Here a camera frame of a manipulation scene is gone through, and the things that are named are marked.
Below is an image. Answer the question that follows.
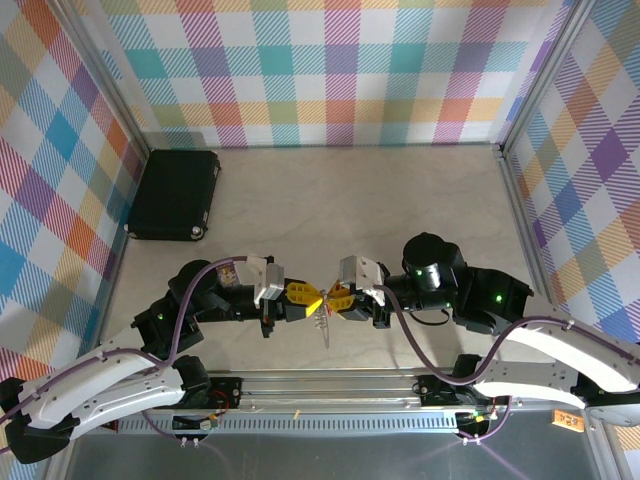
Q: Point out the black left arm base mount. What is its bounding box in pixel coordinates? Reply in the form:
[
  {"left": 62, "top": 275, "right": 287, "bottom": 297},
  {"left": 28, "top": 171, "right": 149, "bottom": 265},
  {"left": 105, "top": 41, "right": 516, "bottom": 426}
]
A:
[{"left": 205, "top": 375, "right": 244, "bottom": 410}]

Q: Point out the black hard case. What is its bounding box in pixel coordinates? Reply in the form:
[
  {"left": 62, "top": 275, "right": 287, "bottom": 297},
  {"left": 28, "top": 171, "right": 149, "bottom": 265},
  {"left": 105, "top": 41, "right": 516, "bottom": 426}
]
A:
[{"left": 123, "top": 148, "right": 222, "bottom": 242}]

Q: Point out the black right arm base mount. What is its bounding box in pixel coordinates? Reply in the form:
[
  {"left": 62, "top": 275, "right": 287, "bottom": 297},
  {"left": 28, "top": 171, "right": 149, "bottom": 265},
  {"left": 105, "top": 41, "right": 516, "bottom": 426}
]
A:
[{"left": 417, "top": 374, "right": 459, "bottom": 407}]

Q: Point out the aluminium side rail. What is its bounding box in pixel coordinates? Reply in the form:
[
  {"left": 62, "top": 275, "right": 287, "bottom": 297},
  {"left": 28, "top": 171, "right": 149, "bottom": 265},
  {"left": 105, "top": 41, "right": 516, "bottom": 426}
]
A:
[{"left": 497, "top": 144, "right": 556, "bottom": 301}]

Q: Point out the playing card deck box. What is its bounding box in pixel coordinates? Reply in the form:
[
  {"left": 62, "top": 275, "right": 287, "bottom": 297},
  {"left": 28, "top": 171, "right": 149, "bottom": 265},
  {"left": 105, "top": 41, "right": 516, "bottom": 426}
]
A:
[{"left": 215, "top": 263, "right": 242, "bottom": 289}]

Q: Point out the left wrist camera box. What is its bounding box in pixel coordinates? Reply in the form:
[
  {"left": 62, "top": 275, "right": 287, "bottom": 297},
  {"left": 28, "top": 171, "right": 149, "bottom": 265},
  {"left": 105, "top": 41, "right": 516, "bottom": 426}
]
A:
[{"left": 243, "top": 254, "right": 286, "bottom": 309}]

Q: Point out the aluminium frame post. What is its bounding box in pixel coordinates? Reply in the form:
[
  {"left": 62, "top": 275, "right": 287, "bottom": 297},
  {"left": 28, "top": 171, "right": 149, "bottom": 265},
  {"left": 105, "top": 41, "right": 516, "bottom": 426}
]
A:
[
  {"left": 498, "top": 0, "right": 594, "bottom": 159},
  {"left": 59, "top": 0, "right": 152, "bottom": 157}
]

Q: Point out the aluminium rail beam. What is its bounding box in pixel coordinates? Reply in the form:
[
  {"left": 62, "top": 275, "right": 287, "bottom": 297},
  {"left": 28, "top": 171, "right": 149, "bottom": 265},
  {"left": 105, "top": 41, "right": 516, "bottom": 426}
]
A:
[{"left": 189, "top": 368, "right": 591, "bottom": 417}]

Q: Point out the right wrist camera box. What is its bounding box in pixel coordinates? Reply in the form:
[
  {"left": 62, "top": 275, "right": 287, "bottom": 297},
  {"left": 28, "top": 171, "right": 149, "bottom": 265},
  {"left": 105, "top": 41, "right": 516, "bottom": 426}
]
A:
[{"left": 338, "top": 255, "right": 387, "bottom": 305}]

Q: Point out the orange paper tag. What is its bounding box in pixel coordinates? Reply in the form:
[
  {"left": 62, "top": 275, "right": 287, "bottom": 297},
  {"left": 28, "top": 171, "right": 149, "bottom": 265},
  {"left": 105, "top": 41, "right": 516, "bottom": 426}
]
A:
[{"left": 552, "top": 409, "right": 586, "bottom": 434}]

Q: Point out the wired power connector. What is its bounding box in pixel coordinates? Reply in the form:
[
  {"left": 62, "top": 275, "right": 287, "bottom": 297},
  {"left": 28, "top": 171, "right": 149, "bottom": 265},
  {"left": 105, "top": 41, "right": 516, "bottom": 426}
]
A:
[
  {"left": 172, "top": 412, "right": 221, "bottom": 432},
  {"left": 457, "top": 410, "right": 496, "bottom": 434}
]

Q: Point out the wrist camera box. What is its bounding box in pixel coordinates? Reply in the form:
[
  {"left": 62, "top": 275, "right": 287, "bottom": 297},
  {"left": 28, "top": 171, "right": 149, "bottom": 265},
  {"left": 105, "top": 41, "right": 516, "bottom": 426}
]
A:
[
  {"left": 243, "top": 254, "right": 286, "bottom": 309},
  {"left": 338, "top": 255, "right": 387, "bottom": 305}
]

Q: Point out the perforated metal cable tray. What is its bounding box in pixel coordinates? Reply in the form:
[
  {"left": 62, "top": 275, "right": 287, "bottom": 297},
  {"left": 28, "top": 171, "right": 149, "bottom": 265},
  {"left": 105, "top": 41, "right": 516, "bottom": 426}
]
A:
[{"left": 117, "top": 414, "right": 461, "bottom": 434}]

